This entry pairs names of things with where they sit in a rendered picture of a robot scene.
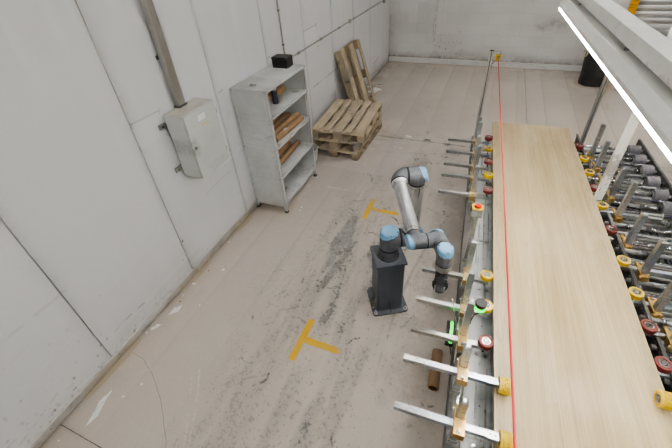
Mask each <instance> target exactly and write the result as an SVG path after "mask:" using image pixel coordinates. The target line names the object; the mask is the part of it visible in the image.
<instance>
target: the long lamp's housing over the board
mask: <svg viewBox="0 0 672 448"><path fill-rule="evenodd" d="M560 9H561V10H562V11H563V13H564V14H565V15H566V16H567V18H568V19H569V20H570V22H571V23H572V24H573V26H574V27H575V28H576V30H577V31H578V32H579V34H580V35H581V36H582V37H583V39H584V40H585V41H586V43H587V44H588V45H589V47H590V48H591V49H592V51H593V52H594V53H595V54H596V56H597V57H598V58H599V60H600V61H601V62H602V64H603V65H604V66H605V68H606V69H607V70H608V71H609V73H610V74H611V75H612V77H613V78H614V79H615V81H616V82H617V83H618V85H619V86H620V87H621V89H622V90H623V91H624V92H625V94H626V95H627V96H628V98H629V99H630V100H631V102H632V103H633V104H634V106H635V107H636V108H637V109H638V111H639V112H640V113H641V115H642V116H643V117H644V119H645V120H646V121H647V123H648V124H649V125H650V126H651V128H652V129H653V130H654V132H655V133H656V134H657V136H658V137H659V138H660V140H661V141H662V142H663V144H664V145H665V146H666V147H667V149H668V150H669V151H670V153H671V154H672V90H671V89H670V88H669V87H668V86H667V85H666V84H665V83H664V82H663V81H662V80H661V79H660V78H659V77H658V76H657V75H656V74H655V73H654V72H653V71H651V70H650V69H649V68H648V67H647V66H646V65H645V64H644V63H643V62H642V61H641V60H640V59H639V58H638V57H637V56H636V55H635V54H634V53H633V52H631V51H624V48H625V45H624V44H623V43H622V42H621V41H620V40H619V39H618V38H617V37H616V36H615V35H614V34H613V33H611V32H610V31H609V30H608V29H607V28H606V27H605V26H604V25H603V24H602V23H601V22H600V21H599V20H598V19H597V18H596V17H595V16H594V15H593V14H592V13H590V12H589V11H588V10H587V9H586V8H585V7H584V6H583V5H579V1H578V0H561V2H560V3H559V8H558V11H559V10H560Z"/></svg>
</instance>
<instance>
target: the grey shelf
mask: <svg viewBox="0 0 672 448"><path fill-rule="evenodd" d="M302 69H303V71H302ZM304 75H305V76H304ZM303 77H304V80H303ZM250 84H253V85H254V84H256V86H254V87H249V85H250ZM280 85H284V86H285V91H284V92H283V93H281V94H280V95H279V96H278V102H279V103H278V104H273V101H270V102H269V97H268V93H269V92H270V91H272V90H273V89H274V88H276V87H277V86H280ZM304 86H305V88H304ZM229 90H230V95H231V99H232V103H233V107H234V111H235V115H236V119H237V123H238V128H239V132H240V136H241V140H242V144H243V148H244V152H245V157H246V161H247V165H248V169H249V173H250V177H251V181H252V185H253V190H254V194H255V198H256V202H257V207H260V206H261V204H259V202H261V203H265V204H270V205H275V206H279V207H284V210H285V213H288V212H289V209H287V208H288V203H289V202H290V201H291V199H292V198H293V196H294V195H295V194H296V193H297V192H298V191H299V190H300V188H301V187H302V186H303V185H304V184H305V182H306V181H307V180H308V179H309V177H310V176H311V175H312V174H313V172H314V176H315V177H316V176H317V171H316V162H315V153H314V143H313V134H312V125H311V116H310V107H309V98H308V89H307V79H306V70H305V65H303V64H293V65H292V66H291V67H289V68H288V69H284V68H273V65H272V63H271V64H269V65H268V66H266V67H264V68H263V69H261V70H259V71H258V72H256V73H254V74H253V75H251V76H249V77H247V78H246V79H244V80H242V81H241V82H239V83H237V84H236V85H234V86H232V87H230V88H229ZM306 93H307V94H306ZM264 94H265V95H264ZM305 95H306V97H305ZM263 97H264V98H263ZM265 100H266V101H265ZM264 102H265V104H264ZM306 103H307V106H306ZM296 111H297V112H299V114H300V115H302V116H303V117H304V120H303V121H302V122H301V123H300V124H298V125H297V126H296V127H295V128H294V129H293V130H292V131H290V132H289V133H288V134H287V135H286V136H285V137H284V138H282V139H281V140H280V141H279V142H278V143H277V142H276V136H275V130H274V125H273V120H274V119H275V118H276V117H278V116H279V115H280V114H281V113H282V112H284V114H285V113H286V112H290V113H291V115H292V114H293V113H294V112H296ZM307 112H308V115H307ZM309 120H310V121H309ZM308 121H309V123H308ZM268 124H269V125H268ZM272 125H273V126H272ZM270 127H271V128H270ZM269 129H270V131H269ZM273 130H274V131H273ZM309 130H310V132H309ZM270 134H271V136H270ZM310 138H311V141H310ZM289 139H290V141H291V142H292V144H293V143H294V142H295V141H296V140H299V141H300V145H299V146H298V147H297V148H296V149H295V150H294V152H293V153H292V154H291V155H290V156H289V157H288V158H287V159H286V160H285V161H284V163H283V164H282V165H281V164H280V159H279V153H278V150H279V149H280V148H281V147H282V146H283V145H284V144H285V143H286V142H287V141H288V140H289ZM311 147H312V150H311ZM274 156H275V157H274ZM312 156H313V158H312ZM275 161H276V163H275ZM279 164H280V165H279ZM313 165H314V167H313ZM276 167H277V168H276Z"/></svg>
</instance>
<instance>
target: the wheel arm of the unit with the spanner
mask: <svg viewBox="0 0 672 448"><path fill-rule="evenodd" d="M411 332H414V333H418V334H421V335H425V336H429V337H433V338H437V339H441V340H445V341H449V342H452V343H456V344H457V343H458V336H455V335H451V334H447V333H443V332H439V331H435V330H431V329H427V328H423V327H419V326H415V325H412V326H411ZM467 343H470V344H472V348H476V349H479V350H482V351H486V350H483V349H481V348H480V347H479V345H478V341H474V340H470V339H468V342H467ZM486 352H488V351H486Z"/></svg>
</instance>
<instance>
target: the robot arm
mask: <svg viewBox="0 0 672 448"><path fill-rule="evenodd" d="M425 182H428V172H427V169H426V167H425V166H411V167H402V168H400V169H398V170H397V171H396V172H395V173H394V174H393V176H392V178H391V186H392V188H393V189H395V193H396V196H397V200H398V204H399V208H400V212H401V216H402V220H403V226H402V228H398V227H396V226H395V225H385V226H384V227H382V228H381V230H380V235H379V236H380V243H379V248H378V250H377V257H378V258H379V259H380V260H381V261H383V262H386V263H393V262H395V261H397V260H398V259H399V257H400V251H399V249H398V247H407V249H409V250H416V249H427V248H428V249H429V248H434V251H435V253H436V261H435V262H434V264H435V269H436V272H435V278H434V280H433V282H432V287H433V289H434V291H435V292H436V293H437V294H438V293H439V295H440V294H442V293H443V292H445V291H446V290H447V288H448V283H447V282H448V281H447V278H448V273H449V272H450V271H451V267H452V261H453V256H454V247H453V245H451V244H450V243H449V242H448V240H447V238H446V235H445V233H444V232H443V231H442V230H441V229H433V230H431V231H430V232H429V233H424V230H423V228H422V227H421V226H420V225H419V224H420V216H421V208H422V199H423V191H424V185H425ZM407 185H408V187H407Z"/></svg>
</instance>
